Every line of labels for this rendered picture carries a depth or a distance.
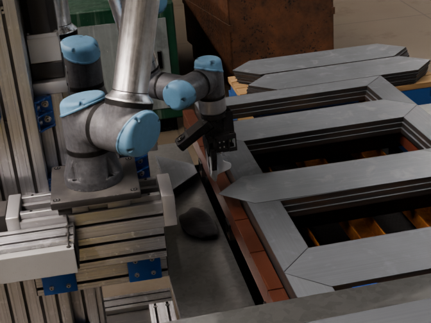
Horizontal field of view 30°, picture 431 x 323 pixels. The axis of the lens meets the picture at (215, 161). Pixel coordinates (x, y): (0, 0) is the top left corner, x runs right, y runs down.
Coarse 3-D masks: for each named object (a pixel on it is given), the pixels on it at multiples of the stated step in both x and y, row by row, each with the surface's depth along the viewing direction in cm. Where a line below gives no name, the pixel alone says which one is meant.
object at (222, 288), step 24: (168, 144) 314; (192, 192) 275; (216, 216) 259; (168, 240) 247; (192, 240) 246; (216, 240) 245; (168, 264) 235; (192, 264) 234; (216, 264) 233; (192, 288) 222; (216, 288) 221; (240, 288) 221; (192, 312) 212; (216, 312) 212
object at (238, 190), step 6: (240, 180) 239; (228, 186) 236; (234, 186) 236; (240, 186) 235; (246, 186) 235; (234, 192) 232; (240, 192) 232; (246, 192) 232; (240, 198) 229; (246, 198) 229; (252, 198) 228
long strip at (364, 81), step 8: (344, 80) 311; (352, 80) 310; (360, 80) 310; (368, 80) 309; (288, 88) 307; (296, 88) 307; (304, 88) 306; (312, 88) 305; (320, 88) 305; (328, 88) 304; (336, 88) 304; (344, 88) 303; (232, 96) 304; (240, 96) 304; (248, 96) 303; (256, 96) 302; (264, 96) 302; (272, 96) 301; (280, 96) 301; (288, 96) 300; (232, 104) 296
